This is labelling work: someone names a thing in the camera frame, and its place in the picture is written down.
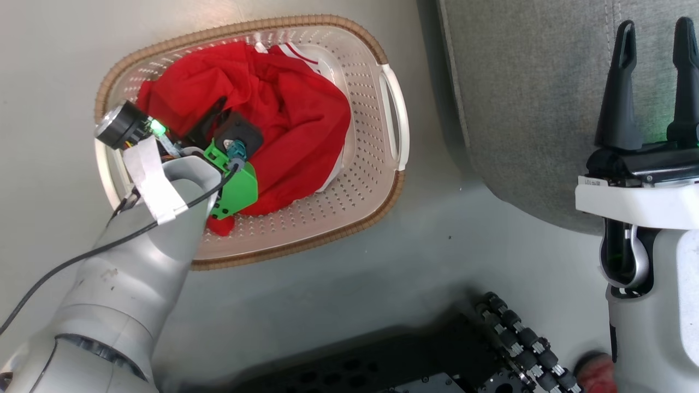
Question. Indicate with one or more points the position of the black roller wheel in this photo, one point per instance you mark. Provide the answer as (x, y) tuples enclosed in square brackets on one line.
[(524, 344)]

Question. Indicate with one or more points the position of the red clothing with white stripes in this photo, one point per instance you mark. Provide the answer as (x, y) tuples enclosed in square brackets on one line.
[(297, 125)]

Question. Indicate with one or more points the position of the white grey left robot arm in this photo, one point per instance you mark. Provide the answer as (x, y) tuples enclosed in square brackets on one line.
[(120, 284)]

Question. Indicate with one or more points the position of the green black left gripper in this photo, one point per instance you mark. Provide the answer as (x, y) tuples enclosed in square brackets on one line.
[(239, 188)]

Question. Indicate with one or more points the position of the small red fuzzy object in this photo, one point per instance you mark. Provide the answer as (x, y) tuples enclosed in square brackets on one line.
[(598, 374)]

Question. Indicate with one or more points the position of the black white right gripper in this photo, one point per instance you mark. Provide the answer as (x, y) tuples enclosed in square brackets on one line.
[(633, 204)]

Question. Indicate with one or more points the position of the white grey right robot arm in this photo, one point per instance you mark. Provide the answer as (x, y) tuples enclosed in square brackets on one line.
[(666, 327)]

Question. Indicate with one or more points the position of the cream laundry basket brown rim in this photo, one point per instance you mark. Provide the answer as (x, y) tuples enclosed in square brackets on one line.
[(355, 180)]

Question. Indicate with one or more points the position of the black silver cylindrical wrist module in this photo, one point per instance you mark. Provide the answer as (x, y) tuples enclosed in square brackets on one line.
[(121, 124)]

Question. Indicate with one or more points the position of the black square wrist camera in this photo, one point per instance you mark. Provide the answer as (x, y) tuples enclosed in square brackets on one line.
[(240, 131)]

